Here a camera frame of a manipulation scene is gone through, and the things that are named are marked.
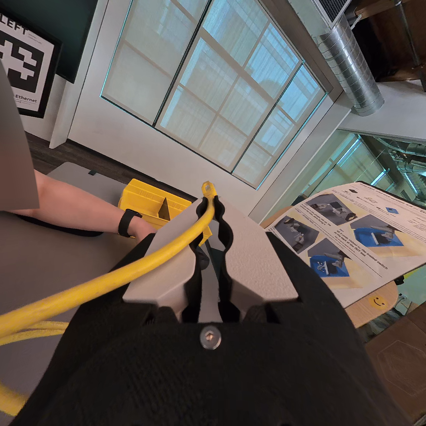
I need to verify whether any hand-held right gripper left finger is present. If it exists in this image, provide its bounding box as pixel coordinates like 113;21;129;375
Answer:
122;196;206;322

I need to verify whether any white vent grille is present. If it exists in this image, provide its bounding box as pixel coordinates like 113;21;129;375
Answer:
313;0;353;28

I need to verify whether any wooden board with instruction sheet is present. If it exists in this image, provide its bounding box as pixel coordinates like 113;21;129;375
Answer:
261;181;426;328

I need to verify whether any yellow divided plastic bin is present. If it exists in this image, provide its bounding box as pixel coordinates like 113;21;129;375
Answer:
118;179;213;247

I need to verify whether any black monitor screen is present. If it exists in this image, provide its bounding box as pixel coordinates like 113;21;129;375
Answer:
0;0;99;84

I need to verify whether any yellow ethernet cable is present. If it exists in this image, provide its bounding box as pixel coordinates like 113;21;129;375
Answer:
0;181;218;416

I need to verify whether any large gridded window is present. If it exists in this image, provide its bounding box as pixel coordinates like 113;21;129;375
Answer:
100;0;328;190

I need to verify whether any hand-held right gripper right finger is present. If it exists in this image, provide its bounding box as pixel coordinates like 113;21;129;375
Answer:
213;196;299;322

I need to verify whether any person's left forearm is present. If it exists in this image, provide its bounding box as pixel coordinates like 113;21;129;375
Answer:
7;170;128;235

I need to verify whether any round silver air duct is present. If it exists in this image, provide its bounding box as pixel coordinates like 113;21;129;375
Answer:
316;18;385;117

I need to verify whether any framed tag sign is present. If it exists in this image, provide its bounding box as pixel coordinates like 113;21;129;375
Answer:
0;12;63;118

